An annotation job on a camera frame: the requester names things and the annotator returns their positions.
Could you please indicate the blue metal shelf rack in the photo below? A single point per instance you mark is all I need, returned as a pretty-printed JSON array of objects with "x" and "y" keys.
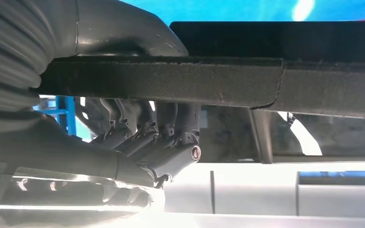
[{"x": 233, "y": 9}]

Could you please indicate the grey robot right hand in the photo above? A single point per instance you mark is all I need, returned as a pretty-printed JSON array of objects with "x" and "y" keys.
[{"x": 59, "y": 157}]

